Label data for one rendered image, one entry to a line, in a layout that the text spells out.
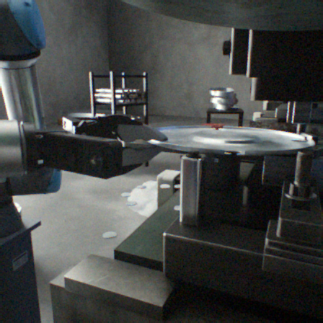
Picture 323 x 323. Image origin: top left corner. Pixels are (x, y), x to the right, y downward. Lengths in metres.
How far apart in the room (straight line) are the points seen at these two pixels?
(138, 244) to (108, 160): 0.18
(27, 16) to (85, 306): 0.57
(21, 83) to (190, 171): 0.54
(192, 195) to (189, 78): 7.15
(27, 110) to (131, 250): 0.49
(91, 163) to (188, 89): 7.19
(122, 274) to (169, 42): 7.43
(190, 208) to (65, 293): 0.20
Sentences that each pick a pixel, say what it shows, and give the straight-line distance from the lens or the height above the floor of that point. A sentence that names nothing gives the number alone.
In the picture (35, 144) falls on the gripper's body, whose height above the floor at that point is 0.81.
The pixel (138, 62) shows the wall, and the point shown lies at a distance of 8.05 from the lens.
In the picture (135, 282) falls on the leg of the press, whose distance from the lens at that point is 0.42.
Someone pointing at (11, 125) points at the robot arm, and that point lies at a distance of 0.43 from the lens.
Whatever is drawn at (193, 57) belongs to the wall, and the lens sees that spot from 7.51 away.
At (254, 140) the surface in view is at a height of 0.79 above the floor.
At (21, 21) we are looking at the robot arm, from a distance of 0.76.
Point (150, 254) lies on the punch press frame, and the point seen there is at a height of 0.65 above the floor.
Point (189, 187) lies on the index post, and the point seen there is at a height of 0.76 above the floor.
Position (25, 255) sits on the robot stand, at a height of 0.36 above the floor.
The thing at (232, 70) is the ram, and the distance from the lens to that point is 0.50.
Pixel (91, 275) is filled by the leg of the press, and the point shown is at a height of 0.64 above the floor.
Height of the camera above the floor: 0.89
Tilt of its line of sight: 15 degrees down
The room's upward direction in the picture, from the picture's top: straight up
